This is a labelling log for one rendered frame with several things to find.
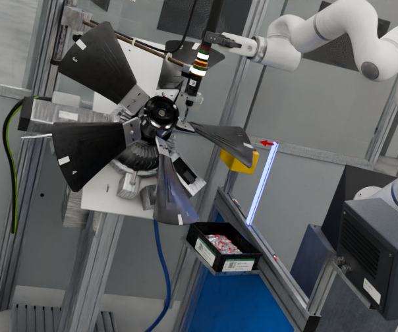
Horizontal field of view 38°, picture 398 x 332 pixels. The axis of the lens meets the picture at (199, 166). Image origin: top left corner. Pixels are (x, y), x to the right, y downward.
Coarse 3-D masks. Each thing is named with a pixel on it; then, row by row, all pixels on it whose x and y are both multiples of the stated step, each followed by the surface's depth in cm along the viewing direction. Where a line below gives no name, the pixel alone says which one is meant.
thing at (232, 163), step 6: (222, 150) 240; (222, 156) 239; (228, 156) 233; (258, 156) 230; (228, 162) 232; (234, 162) 228; (240, 162) 228; (234, 168) 229; (240, 168) 229; (246, 168) 230; (252, 168) 231
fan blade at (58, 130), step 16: (64, 128) 171; (80, 128) 173; (96, 128) 176; (112, 128) 179; (64, 144) 172; (80, 144) 174; (96, 144) 177; (112, 144) 181; (80, 160) 176; (96, 160) 180; (64, 176) 174; (80, 176) 177
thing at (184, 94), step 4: (184, 64) 189; (184, 68) 189; (188, 68) 188; (184, 72) 188; (188, 72) 188; (188, 76) 188; (184, 80) 189; (188, 80) 189; (184, 84) 189; (188, 84) 189; (184, 88) 189; (184, 92) 190; (184, 96) 187; (188, 96) 186; (192, 96) 188; (196, 96) 189; (192, 100) 187; (196, 100) 187; (200, 100) 189
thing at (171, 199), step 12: (168, 168) 184; (168, 180) 181; (156, 192) 176; (168, 192) 180; (180, 192) 187; (156, 204) 174; (168, 204) 178; (180, 204) 183; (156, 216) 173; (168, 216) 177; (192, 216) 188
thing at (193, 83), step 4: (192, 76) 187; (196, 76) 186; (200, 76) 186; (192, 80) 187; (196, 80) 186; (200, 80) 187; (192, 84) 187; (196, 84) 187; (188, 88) 188; (192, 88) 187; (196, 88) 187; (188, 92) 188; (192, 92) 188; (196, 92) 188; (188, 100) 189; (188, 104) 189; (192, 104) 190
